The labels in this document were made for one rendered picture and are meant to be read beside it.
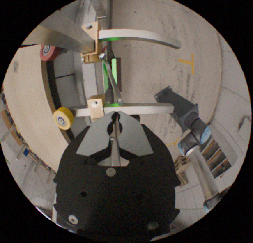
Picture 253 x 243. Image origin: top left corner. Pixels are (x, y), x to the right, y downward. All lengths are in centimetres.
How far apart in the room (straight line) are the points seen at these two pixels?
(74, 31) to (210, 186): 83
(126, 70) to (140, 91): 35
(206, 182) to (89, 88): 98
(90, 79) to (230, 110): 283
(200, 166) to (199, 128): 31
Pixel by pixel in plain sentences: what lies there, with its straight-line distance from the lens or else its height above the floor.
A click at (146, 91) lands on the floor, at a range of 118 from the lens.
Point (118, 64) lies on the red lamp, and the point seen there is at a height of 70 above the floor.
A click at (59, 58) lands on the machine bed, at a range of 46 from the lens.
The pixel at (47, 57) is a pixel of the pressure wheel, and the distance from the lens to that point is 30.
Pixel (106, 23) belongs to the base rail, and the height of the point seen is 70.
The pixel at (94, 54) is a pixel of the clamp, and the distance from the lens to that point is 25.
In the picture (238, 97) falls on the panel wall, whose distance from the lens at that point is 264.
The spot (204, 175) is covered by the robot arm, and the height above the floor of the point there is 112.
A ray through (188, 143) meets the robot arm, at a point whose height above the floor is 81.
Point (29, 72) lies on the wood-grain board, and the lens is 41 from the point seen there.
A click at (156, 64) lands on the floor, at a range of 120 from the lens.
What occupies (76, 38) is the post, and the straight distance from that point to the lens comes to 16.
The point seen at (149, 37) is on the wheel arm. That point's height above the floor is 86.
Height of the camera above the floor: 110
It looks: 58 degrees down
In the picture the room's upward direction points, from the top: 175 degrees clockwise
